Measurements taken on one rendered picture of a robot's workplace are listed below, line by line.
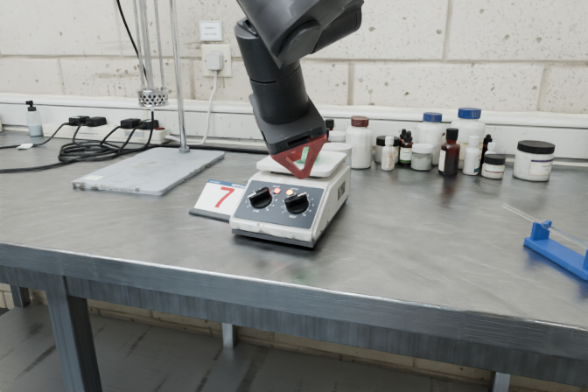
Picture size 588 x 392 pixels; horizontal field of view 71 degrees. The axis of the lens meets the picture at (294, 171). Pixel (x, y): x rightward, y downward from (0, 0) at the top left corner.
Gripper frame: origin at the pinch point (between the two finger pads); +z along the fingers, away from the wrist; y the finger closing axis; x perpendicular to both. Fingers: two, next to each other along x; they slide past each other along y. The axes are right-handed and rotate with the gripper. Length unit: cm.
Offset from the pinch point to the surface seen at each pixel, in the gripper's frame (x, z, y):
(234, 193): 10.2, 11.5, 10.5
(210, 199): 14.2, 12.0, 11.7
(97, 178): 35.6, 14.3, 30.8
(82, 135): 49, 28, 71
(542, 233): -28.0, 14.3, -14.1
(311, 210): 0.1, 7.1, -2.1
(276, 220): 5.2, 7.1, -1.5
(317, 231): 0.6, 8.1, -5.1
